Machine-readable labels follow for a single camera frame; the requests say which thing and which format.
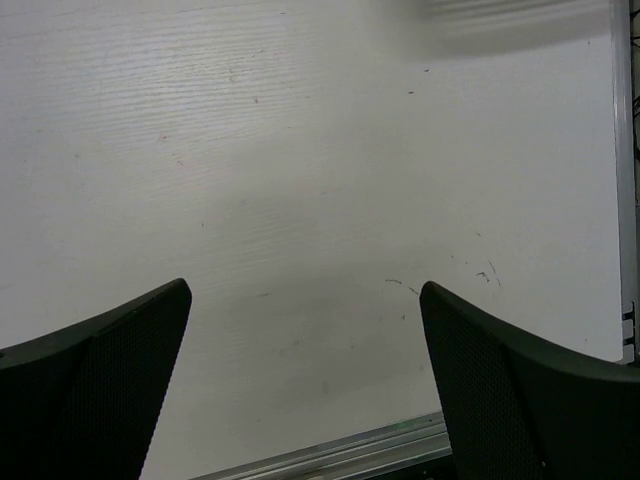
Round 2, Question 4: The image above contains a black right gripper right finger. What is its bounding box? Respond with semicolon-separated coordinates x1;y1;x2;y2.
420;282;639;479

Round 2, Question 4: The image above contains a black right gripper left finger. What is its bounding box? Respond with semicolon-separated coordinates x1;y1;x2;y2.
1;279;192;479

